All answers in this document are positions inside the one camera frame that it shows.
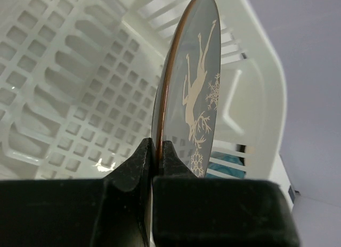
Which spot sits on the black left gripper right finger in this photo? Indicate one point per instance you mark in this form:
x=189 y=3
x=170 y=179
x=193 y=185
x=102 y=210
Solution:
x=192 y=211

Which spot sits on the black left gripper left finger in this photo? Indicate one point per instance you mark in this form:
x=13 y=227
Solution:
x=109 y=211

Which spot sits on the teal scalloped plate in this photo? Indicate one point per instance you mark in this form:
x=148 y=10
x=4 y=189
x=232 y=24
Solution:
x=220 y=162

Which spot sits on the grey reindeer plate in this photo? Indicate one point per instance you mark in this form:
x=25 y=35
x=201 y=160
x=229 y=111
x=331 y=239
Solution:
x=185 y=108

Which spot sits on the white plastic dish bin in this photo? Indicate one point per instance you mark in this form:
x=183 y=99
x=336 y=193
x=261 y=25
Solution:
x=79 y=79

